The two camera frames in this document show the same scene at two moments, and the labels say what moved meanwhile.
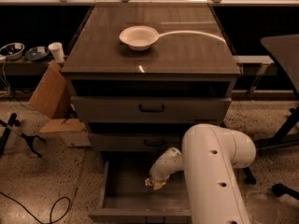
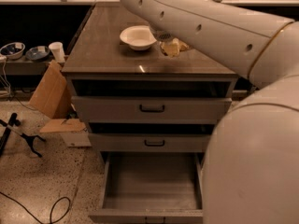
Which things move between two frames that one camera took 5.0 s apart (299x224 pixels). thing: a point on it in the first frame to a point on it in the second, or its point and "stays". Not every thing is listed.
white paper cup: [58, 51] stays
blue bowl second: [36, 53] stays
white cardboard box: [71, 131] stays
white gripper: [157, 175] to [163, 36]
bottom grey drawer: [127, 199] stays
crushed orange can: [149, 182] to [182, 46]
